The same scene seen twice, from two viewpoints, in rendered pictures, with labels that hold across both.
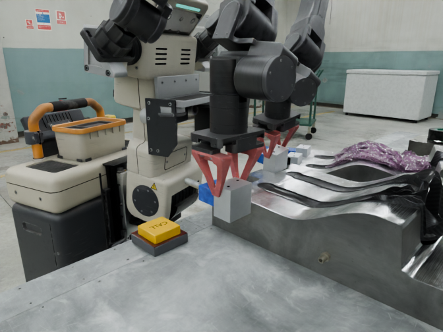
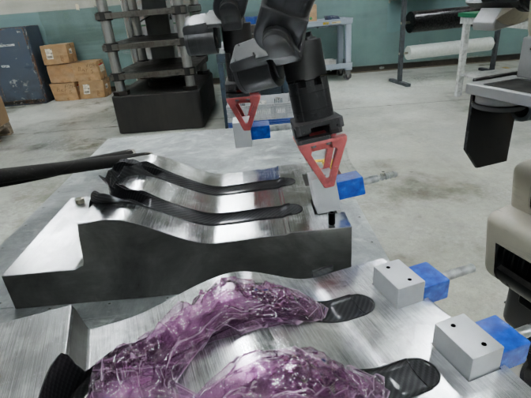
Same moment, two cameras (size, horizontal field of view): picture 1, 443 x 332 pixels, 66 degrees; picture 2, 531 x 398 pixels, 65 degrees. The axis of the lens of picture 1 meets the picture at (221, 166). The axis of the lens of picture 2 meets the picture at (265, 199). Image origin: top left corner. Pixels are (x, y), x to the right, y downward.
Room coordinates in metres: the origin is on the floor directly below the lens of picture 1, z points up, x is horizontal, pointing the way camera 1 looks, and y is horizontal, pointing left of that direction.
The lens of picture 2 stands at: (1.14, -0.59, 1.18)
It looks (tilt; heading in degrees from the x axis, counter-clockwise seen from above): 26 degrees down; 135
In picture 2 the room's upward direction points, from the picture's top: 5 degrees counter-clockwise
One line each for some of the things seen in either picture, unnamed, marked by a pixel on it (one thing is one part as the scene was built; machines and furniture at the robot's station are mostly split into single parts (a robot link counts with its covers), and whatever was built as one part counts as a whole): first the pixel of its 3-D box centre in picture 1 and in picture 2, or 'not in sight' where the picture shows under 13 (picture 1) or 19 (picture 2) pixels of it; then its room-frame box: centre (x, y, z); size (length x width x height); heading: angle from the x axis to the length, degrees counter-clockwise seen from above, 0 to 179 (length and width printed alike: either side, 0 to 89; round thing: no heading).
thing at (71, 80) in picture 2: not in sight; (77, 70); (-5.67, 2.24, 0.42); 0.86 x 0.33 x 0.83; 43
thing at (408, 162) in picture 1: (378, 154); (227, 354); (0.91, -0.43, 0.90); 0.26 x 0.18 x 0.08; 63
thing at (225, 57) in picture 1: (232, 76); (234, 36); (0.51, -0.02, 1.12); 0.07 x 0.06 x 0.07; 40
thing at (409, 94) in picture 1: (388, 93); not in sight; (7.09, -3.39, 0.47); 1.52 x 0.77 x 0.94; 43
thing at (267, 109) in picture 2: not in sight; (259, 107); (-1.58, 2.13, 0.28); 0.61 x 0.41 x 0.15; 43
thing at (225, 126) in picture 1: (229, 118); (240, 69); (0.51, -0.01, 1.06); 0.10 x 0.07 x 0.07; 136
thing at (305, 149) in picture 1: (288, 153); (502, 340); (1.08, -0.22, 0.86); 0.13 x 0.05 x 0.05; 63
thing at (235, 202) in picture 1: (211, 190); (265, 129); (0.54, 0.02, 0.94); 0.13 x 0.05 x 0.05; 46
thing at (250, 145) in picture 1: (233, 162); (244, 106); (0.52, -0.02, 0.99); 0.07 x 0.07 x 0.09; 46
